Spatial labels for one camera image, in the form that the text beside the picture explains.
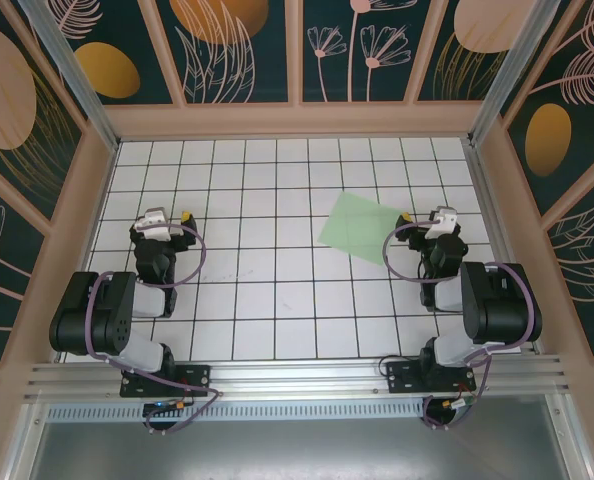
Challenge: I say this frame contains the aluminium mounting rail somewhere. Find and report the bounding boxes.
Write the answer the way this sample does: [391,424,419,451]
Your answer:
[24,353,576,401]

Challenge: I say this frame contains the grey metal sheet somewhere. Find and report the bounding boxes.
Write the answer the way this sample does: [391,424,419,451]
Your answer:
[6,394,594,480]

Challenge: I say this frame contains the slotted grey cable duct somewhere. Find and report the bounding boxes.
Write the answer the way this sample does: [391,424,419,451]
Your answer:
[46,402,428,422]

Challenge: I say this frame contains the aluminium side rail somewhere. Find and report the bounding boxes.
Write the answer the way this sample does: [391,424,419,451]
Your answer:
[461,139,541,357]

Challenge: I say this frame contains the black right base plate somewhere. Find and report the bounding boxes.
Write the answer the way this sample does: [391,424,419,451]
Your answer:
[385,360,478,396]

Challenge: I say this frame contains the yellow cable connector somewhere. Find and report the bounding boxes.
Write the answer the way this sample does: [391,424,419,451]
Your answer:
[439,397,478,412]

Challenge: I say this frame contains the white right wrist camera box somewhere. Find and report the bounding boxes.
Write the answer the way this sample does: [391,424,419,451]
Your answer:
[424,205,459,241]

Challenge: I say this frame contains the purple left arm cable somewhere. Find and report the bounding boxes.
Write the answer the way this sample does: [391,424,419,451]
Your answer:
[87,222,224,435]

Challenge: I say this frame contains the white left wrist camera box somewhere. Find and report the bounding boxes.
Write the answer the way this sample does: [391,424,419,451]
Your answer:
[135,209,173,241]

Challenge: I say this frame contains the light green paper sheet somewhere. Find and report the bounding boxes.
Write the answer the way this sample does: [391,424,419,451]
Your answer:
[316,192,413,267]

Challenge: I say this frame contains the aluminium frame post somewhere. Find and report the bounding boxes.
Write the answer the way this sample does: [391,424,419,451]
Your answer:
[16,0,121,151]
[466,0,578,146]

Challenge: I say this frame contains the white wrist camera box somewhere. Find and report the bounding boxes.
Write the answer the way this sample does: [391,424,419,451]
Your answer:
[135,209,173,241]
[424,205,459,241]

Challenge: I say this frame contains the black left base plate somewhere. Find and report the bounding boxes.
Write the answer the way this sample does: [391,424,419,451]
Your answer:
[119,363,213,399]

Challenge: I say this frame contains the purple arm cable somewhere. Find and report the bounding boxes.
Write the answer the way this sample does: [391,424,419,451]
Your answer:
[87,222,224,435]
[382,223,541,431]

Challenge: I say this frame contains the black controller board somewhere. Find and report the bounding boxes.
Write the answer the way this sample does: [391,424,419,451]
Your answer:
[143,398,196,417]

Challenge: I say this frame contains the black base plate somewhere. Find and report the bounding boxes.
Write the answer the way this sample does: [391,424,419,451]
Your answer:
[385,360,478,396]
[119,363,213,399]

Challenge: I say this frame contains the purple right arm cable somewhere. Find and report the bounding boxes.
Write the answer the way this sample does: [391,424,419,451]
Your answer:
[382,223,541,431]

